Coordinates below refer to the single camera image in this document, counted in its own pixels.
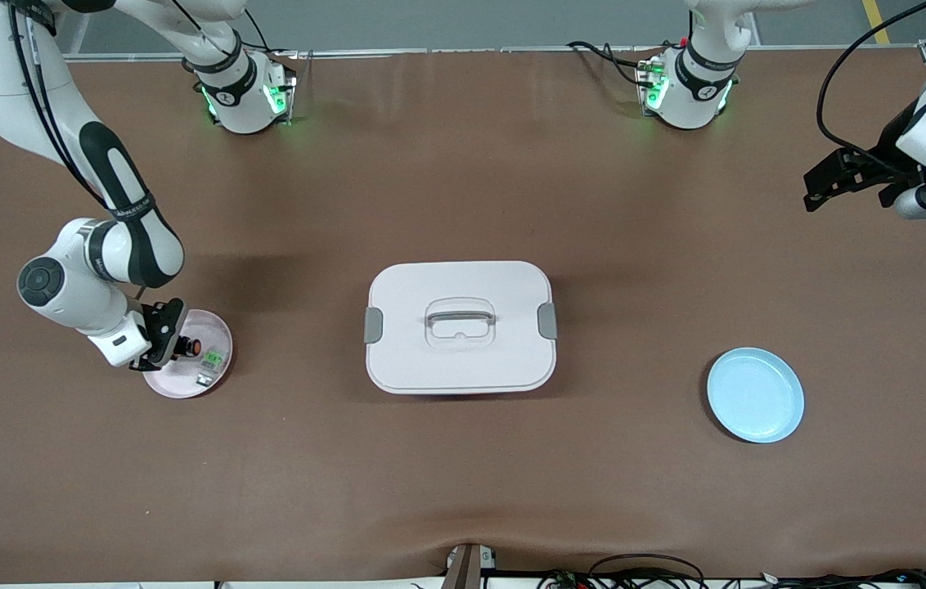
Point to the green switch module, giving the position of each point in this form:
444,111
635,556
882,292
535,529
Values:
215,358

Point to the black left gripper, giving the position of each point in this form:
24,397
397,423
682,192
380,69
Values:
886,151

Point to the brown table mat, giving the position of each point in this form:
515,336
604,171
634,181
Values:
463,164

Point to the light blue round plate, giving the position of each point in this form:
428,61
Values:
755,397

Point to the metal mounting post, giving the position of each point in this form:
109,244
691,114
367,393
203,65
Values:
463,573

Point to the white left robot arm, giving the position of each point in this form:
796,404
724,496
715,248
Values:
688,98

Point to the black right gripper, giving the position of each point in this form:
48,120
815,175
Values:
182,346

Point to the black hub red lights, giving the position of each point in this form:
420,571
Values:
569,582

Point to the pink round plate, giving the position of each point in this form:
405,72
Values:
185,384

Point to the white lidded storage box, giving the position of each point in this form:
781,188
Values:
463,360

